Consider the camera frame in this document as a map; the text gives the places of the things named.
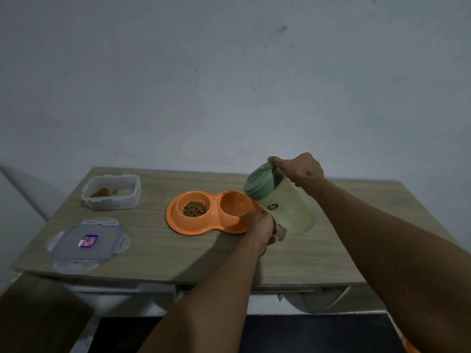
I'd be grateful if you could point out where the person's left hand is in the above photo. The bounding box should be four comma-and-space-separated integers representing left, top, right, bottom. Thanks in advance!
244, 212, 282, 258

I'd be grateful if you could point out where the person's right hand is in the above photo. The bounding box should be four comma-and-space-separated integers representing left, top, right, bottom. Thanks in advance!
267, 152, 326, 189

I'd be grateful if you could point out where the pale pitcher with green lid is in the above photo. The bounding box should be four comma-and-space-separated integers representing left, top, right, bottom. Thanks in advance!
243, 162, 318, 241

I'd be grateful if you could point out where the person's right forearm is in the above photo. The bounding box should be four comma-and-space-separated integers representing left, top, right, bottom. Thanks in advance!
312, 178, 471, 353

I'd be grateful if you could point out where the person's left forearm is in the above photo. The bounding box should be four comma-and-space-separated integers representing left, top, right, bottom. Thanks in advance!
137, 239, 262, 353

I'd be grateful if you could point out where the orange double pet bowl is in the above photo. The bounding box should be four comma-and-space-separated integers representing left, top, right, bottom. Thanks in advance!
166, 190, 261, 237

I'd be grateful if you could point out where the brown kibble heap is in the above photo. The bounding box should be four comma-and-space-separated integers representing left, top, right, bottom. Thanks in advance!
182, 201, 208, 218

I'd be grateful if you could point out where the clear plastic food container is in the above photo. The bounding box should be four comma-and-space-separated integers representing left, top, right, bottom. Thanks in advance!
81, 174, 143, 212

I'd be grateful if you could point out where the clear container lid blue seal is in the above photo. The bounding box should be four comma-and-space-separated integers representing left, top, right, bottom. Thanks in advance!
46, 217, 131, 275

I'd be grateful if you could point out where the brown wooden furniture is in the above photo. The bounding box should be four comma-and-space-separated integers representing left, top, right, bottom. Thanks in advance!
0, 274, 95, 353

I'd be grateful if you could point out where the white table frame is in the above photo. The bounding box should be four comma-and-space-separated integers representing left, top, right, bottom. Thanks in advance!
63, 281, 388, 317

